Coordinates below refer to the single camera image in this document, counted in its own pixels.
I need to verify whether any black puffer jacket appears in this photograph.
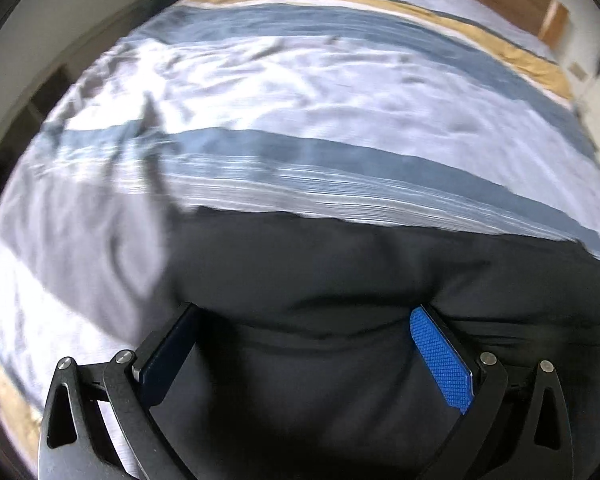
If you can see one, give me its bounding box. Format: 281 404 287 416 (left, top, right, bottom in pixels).
145 204 600 480

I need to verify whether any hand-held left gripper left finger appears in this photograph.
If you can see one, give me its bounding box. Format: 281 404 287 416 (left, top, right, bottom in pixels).
39 302 203 480

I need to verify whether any striped duvet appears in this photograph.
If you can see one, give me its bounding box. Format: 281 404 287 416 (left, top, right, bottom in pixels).
0 0 600 466

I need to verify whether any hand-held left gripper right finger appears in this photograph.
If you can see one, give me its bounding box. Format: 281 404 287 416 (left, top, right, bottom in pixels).
409 304 573 480

